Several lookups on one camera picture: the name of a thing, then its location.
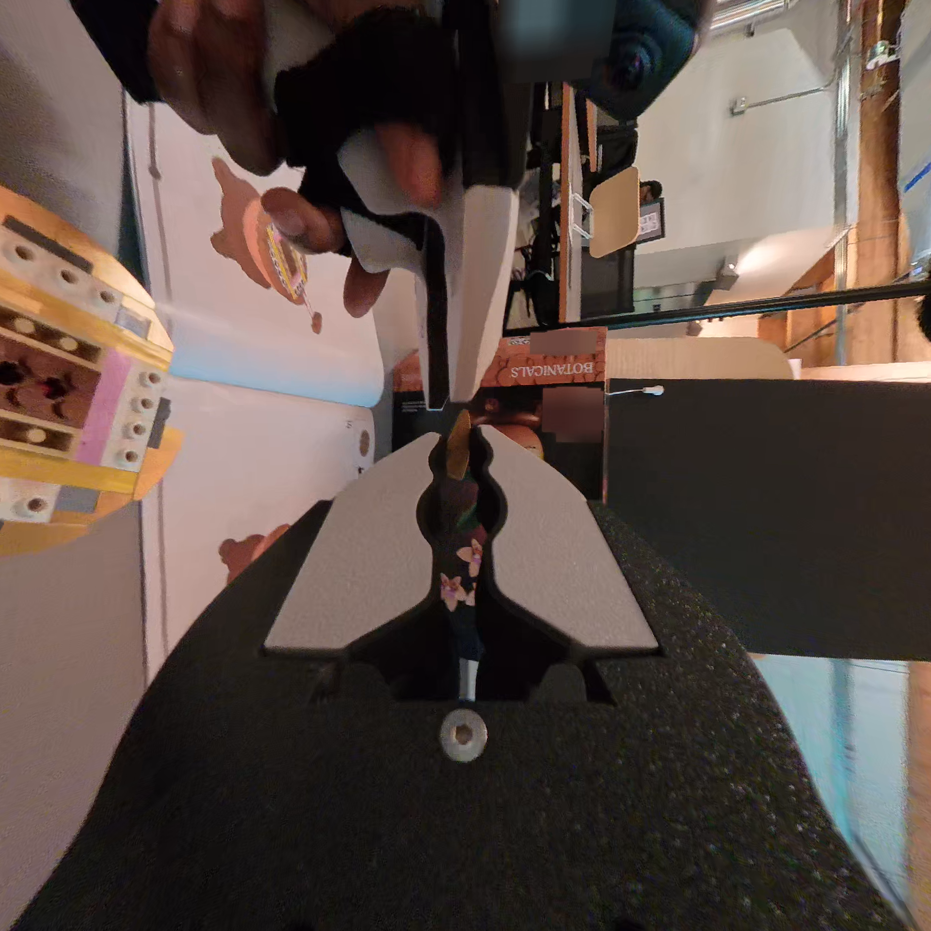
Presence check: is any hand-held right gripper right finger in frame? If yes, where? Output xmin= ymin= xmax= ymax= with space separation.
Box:
xmin=473 ymin=425 xmax=660 ymax=677

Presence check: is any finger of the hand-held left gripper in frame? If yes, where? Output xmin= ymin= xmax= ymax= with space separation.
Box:
xmin=415 ymin=187 xmax=520 ymax=411

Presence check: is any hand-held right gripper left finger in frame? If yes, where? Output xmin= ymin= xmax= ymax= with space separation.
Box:
xmin=265 ymin=434 xmax=449 ymax=658

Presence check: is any small tan slope brick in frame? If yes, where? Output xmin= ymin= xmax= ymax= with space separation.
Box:
xmin=443 ymin=409 xmax=475 ymax=482

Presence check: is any brick pot model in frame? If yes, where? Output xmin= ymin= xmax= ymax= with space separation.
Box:
xmin=0 ymin=185 xmax=186 ymax=557

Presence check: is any white instruction booklet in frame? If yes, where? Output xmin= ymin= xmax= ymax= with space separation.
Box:
xmin=124 ymin=102 xmax=401 ymax=685

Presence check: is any black panel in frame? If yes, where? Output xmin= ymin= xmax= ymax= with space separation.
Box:
xmin=604 ymin=379 xmax=931 ymax=658

